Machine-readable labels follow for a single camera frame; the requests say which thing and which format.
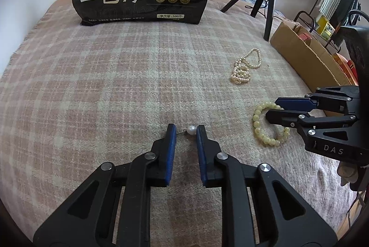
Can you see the cardboard box tray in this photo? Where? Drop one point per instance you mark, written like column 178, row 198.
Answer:
column 308, row 57

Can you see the yellow green box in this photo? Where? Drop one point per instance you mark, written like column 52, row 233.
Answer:
column 325, row 29

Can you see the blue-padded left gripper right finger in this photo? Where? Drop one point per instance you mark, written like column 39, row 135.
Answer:
column 259, row 208

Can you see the small white pearl earring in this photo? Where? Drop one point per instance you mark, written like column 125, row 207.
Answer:
column 191, row 130

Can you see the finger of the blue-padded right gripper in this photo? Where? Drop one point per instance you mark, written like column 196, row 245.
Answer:
column 332, row 102
column 310, row 125

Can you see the orange gift box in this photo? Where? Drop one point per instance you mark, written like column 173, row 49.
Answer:
column 347, row 67

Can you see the gloved right hand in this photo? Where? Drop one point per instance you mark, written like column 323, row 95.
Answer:
column 348, row 173

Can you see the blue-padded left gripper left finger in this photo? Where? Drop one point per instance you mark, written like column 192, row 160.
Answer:
column 112, row 206

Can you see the pink plaid blanket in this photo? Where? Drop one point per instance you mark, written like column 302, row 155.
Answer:
column 73, row 97

